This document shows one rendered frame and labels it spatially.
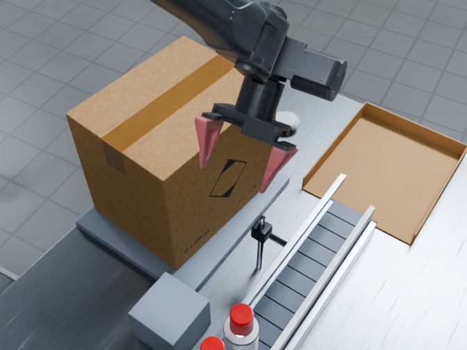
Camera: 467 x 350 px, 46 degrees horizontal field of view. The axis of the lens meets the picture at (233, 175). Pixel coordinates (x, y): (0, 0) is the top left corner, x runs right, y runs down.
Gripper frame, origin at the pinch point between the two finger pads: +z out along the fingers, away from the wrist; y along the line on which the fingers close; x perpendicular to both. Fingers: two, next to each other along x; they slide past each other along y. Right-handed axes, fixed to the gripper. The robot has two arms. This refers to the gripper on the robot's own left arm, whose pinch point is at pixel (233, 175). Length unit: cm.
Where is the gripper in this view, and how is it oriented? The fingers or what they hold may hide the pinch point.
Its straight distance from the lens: 79.6
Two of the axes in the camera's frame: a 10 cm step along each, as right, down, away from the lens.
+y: 8.8, 3.7, -2.9
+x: 3.5, -1.1, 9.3
